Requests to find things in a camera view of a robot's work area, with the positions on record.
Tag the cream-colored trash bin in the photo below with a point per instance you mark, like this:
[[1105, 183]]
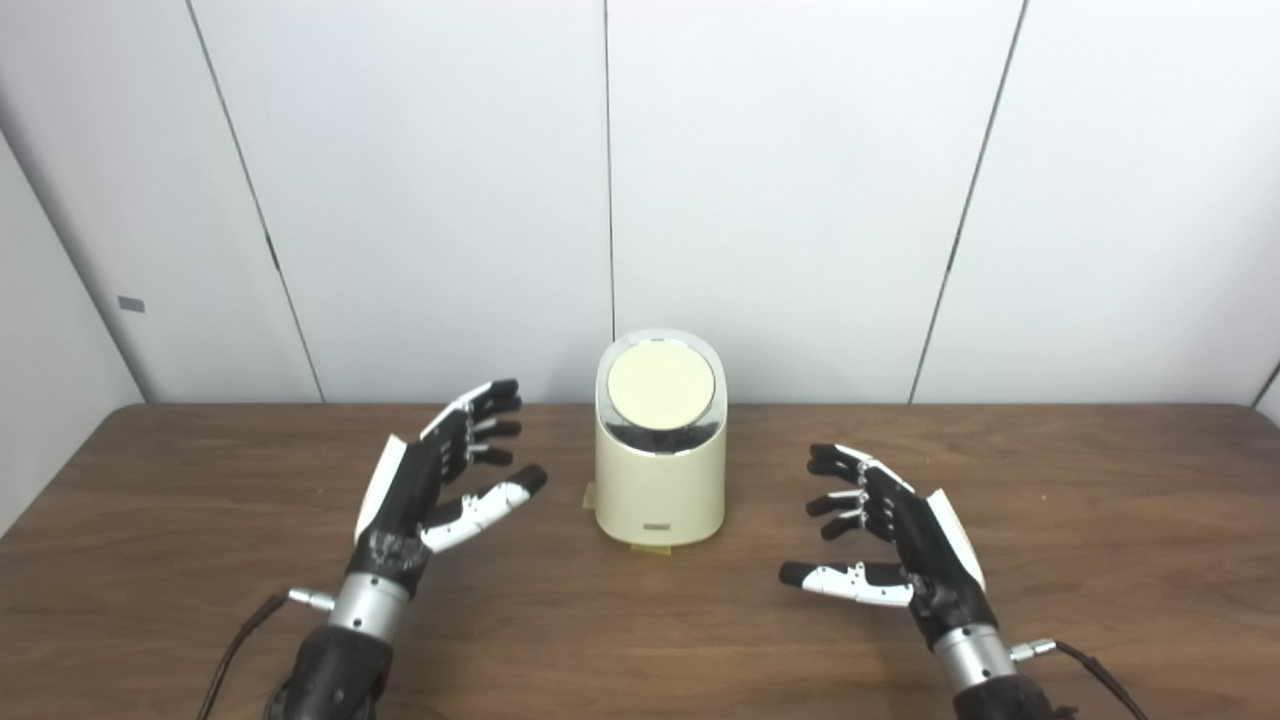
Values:
[[660, 490]]

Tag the small gray wall label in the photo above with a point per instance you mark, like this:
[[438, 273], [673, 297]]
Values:
[[131, 304]]

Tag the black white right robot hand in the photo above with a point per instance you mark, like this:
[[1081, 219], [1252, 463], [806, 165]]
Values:
[[930, 560]]

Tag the wide yellow tape piece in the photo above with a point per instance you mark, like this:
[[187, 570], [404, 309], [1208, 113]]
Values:
[[650, 546]]

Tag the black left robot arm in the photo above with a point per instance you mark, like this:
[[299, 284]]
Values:
[[340, 665]]

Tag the round cream bin lid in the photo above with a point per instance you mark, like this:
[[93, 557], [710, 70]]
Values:
[[661, 385]]

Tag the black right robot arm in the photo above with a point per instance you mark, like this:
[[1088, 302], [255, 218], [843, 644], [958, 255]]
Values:
[[980, 670]]

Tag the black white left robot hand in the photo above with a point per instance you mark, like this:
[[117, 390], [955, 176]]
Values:
[[405, 500]]

